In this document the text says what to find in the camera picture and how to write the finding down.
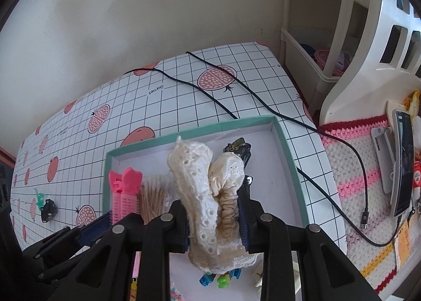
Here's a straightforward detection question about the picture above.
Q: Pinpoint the pomegranate print grid cloth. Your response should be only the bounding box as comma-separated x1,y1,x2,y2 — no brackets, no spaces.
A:
10,41,347,256

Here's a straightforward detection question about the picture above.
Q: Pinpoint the orange paper card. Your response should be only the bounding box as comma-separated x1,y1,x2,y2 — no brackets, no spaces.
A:
393,222,412,270

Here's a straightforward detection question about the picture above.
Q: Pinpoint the black gold hair clip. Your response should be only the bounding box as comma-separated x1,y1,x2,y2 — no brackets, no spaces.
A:
222,137,254,186

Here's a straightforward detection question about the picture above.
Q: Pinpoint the pastel twisted chenille ring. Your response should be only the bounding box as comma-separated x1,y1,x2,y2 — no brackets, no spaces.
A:
169,282,185,301

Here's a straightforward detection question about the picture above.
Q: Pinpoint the packet of wooden toothpicks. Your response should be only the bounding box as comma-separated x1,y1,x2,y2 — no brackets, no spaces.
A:
138,174,175,226

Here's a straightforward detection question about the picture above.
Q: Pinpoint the white plastic basket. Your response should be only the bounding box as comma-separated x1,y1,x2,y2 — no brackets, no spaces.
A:
279,0,369,118

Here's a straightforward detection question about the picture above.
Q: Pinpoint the cluster of colourful small clips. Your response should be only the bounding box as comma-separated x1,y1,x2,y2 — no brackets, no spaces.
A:
199,268,242,288

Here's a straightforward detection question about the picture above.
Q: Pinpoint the black phone cable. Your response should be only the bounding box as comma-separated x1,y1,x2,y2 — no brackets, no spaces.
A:
124,68,415,247

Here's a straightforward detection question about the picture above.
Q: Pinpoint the black cable with plug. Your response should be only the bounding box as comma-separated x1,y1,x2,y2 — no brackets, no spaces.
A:
186,51,370,231

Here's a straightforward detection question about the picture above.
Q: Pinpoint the pink woven basket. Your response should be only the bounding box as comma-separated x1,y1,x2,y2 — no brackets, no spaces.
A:
314,48,351,76

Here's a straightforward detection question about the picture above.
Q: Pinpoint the red white tube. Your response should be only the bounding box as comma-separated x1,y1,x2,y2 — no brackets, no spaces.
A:
413,160,421,196

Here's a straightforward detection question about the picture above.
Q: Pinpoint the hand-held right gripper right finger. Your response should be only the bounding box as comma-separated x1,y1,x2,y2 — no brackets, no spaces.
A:
237,186,382,301

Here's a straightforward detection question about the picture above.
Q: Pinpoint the smartphone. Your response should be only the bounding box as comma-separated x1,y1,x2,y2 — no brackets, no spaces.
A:
390,110,415,218

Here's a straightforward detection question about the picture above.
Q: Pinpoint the teal cardboard box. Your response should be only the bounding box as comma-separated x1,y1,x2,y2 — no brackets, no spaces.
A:
102,115,313,301

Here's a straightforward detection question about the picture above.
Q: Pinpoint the white plastic chair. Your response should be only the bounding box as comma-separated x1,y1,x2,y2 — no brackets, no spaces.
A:
319,0,421,126

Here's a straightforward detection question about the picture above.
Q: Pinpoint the black square hair clip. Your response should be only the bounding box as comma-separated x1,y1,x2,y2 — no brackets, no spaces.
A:
41,198,59,223

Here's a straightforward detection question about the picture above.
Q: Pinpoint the grey phone stand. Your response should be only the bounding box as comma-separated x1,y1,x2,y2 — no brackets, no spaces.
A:
371,126,395,194

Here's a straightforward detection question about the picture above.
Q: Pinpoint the yellow soft toy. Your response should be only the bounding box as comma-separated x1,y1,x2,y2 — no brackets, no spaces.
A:
404,91,421,114

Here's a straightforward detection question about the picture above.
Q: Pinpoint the pink white crochet mat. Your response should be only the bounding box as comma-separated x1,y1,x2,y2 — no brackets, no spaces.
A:
317,114,421,295

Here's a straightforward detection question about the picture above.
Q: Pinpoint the purple plastic item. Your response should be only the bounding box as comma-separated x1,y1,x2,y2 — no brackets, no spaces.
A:
335,52,351,72

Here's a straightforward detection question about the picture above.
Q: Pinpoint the pink hair roller clip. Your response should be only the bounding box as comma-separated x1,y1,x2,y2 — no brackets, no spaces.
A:
108,167,144,226

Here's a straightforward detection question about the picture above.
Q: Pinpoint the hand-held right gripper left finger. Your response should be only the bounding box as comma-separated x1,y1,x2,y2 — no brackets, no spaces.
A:
75,200,191,301

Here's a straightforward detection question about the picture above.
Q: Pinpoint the cream lace scrunchie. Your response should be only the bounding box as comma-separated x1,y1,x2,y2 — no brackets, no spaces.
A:
167,136,259,272

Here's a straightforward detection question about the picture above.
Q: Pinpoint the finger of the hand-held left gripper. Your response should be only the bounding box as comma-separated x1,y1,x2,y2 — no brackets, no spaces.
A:
24,212,114,281

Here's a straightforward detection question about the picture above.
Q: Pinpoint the teal plastic hair clip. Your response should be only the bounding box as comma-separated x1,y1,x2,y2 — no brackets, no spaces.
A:
33,188,47,212

